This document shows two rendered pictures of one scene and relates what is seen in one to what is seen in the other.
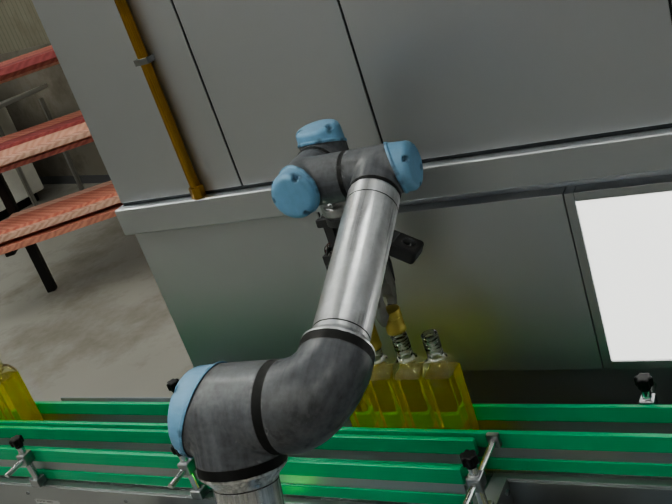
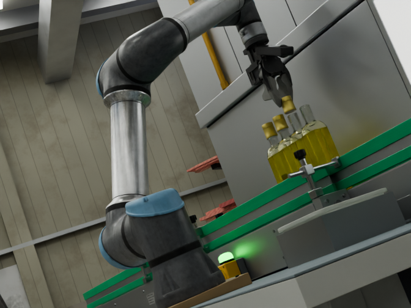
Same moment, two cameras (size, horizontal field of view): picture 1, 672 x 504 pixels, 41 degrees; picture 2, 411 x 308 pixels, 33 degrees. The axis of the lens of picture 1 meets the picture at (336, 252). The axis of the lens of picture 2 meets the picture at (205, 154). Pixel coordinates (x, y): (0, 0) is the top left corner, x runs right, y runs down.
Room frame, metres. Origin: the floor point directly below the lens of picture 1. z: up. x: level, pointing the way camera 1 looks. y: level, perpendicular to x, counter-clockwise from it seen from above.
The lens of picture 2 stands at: (-0.46, -0.56, 0.76)
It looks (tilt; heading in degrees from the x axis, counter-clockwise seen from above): 11 degrees up; 23
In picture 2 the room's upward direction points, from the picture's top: 21 degrees counter-clockwise
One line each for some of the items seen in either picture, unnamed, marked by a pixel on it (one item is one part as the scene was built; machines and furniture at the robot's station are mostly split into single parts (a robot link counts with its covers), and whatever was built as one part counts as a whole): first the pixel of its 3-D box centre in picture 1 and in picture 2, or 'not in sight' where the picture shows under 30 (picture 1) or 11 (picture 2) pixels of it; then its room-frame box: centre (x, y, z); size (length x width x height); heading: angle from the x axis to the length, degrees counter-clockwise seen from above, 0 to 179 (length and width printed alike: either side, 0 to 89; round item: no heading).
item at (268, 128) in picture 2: not in sight; (269, 130); (1.45, 0.04, 1.14); 0.04 x 0.04 x 0.04
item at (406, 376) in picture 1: (422, 406); (312, 165); (1.38, -0.06, 0.99); 0.06 x 0.06 x 0.21; 58
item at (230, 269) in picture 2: not in sight; (231, 275); (1.38, 0.29, 0.79); 0.07 x 0.07 x 0.07; 57
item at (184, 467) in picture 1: (183, 478); (192, 237); (1.49, 0.42, 0.94); 0.07 x 0.04 x 0.13; 147
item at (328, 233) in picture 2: not in sight; (348, 227); (1.08, -0.16, 0.79); 0.27 x 0.17 x 0.08; 147
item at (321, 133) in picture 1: (326, 157); (243, 11); (1.39, -0.04, 1.48); 0.09 x 0.08 x 0.11; 152
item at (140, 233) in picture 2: not in sight; (159, 222); (0.81, 0.14, 0.94); 0.13 x 0.12 x 0.14; 62
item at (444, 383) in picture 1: (451, 406); (325, 157); (1.35, -0.10, 0.99); 0.06 x 0.06 x 0.21; 56
